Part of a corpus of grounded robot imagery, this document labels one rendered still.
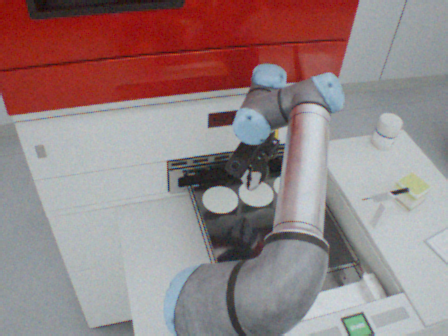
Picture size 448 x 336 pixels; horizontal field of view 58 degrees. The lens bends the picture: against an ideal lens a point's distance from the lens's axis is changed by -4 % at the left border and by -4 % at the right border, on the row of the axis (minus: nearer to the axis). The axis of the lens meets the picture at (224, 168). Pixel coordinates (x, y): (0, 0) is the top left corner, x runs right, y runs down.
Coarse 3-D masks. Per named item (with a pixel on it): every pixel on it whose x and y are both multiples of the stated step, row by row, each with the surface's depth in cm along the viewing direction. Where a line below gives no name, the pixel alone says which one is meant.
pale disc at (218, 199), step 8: (208, 192) 121; (216, 192) 122; (224, 192) 122; (232, 192) 122; (208, 200) 119; (216, 200) 120; (224, 200) 120; (232, 200) 120; (208, 208) 117; (216, 208) 117; (224, 208) 118; (232, 208) 118
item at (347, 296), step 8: (336, 288) 104; (344, 288) 104; (352, 288) 104; (360, 288) 104; (320, 296) 102; (328, 296) 102; (336, 296) 102; (344, 296) 102; (352, 296) 102; (360, 296) 102; (320, 304) 100; (328, 304) 100; (336, 304) 100; (344, 304) 101; (352, 304) 101; (312, 312) 99; (320, 312) 99; (328, 312) 99
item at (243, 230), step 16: (272, 176) 128; (240, 208) 118; (256, 208) 118; (272, 208) 119; (208, 224) 113; (224, 224) 114; (240, 224) 114; (256, 224) 114; (272, 224) 115; (224, 240) 110; (240, 240) 110; (256, 240) 110; (336, 240) 112; (224, 256) 106; (240, 256) 107; (256, 256) 107; (336, 256) 108
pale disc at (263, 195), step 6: (258, 186) 125; (264, 186) 125; (240, 192) 122; (246, 192) 122; (252, 192) 123; (258, 192) 123; (264, 192) 123; (270, 192) 123; (246, 198) 121; (252, 198) 121; (258, 198) 121; (264, 198) 121; (270, 198) 121; (252, 204) 119; (258, 204) 119; (264, 204) 120
